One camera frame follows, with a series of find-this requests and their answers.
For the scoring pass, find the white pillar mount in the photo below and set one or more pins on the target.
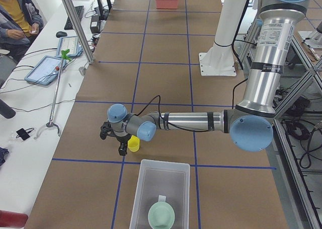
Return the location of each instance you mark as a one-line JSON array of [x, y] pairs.
[[219, 60]]

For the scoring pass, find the yellow plastic cup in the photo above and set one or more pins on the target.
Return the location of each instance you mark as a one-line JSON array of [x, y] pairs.
[[134, 144]]

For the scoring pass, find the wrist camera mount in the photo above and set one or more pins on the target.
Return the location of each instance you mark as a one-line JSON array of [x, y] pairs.
[[106, 130]]

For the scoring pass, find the teach pendant tablet far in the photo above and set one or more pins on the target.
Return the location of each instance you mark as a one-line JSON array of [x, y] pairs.
[[71, 43]]

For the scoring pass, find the teach pendant tablet near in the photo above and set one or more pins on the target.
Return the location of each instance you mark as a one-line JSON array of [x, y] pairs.
[[45, 71]]

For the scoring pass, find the aluminium frame post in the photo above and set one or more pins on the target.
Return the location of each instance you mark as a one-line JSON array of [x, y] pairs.
[[70, 10]]

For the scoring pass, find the small metal cylinder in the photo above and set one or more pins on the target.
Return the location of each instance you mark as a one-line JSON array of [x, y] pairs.
[[82, 70]]

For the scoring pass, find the seated person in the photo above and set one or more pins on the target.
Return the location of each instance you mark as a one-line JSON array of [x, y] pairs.
[[21, 23]]

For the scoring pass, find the translucent plastic storage box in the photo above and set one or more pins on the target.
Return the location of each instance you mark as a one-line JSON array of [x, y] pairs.
[[162, 178]]

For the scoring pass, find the green ceramic bowl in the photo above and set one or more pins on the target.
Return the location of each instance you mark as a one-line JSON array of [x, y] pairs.
[[161, 215]]

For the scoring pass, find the reacher grabber tool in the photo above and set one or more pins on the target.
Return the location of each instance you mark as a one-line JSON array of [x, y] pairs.
[[50, 124]]

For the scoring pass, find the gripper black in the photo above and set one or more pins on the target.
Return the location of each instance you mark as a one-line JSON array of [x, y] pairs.
[[121, 140]]

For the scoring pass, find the black computer mouse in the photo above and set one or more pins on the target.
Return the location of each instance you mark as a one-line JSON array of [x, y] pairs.
[[61, 34]]

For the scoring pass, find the red cylinder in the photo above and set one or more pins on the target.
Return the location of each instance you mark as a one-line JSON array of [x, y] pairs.
[[13, 219]]

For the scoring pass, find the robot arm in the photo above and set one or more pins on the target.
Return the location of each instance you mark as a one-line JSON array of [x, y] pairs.
[[249, 122]]

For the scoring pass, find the teach pendant tablet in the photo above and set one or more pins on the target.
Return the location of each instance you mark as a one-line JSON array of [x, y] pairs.
[[45, 71], [71, 43]]

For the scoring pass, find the white label in box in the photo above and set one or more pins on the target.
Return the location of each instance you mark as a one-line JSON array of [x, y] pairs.
[[162, 198]]

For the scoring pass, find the black power adapter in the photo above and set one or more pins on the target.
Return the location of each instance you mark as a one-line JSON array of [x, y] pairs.
[[95, 24]]

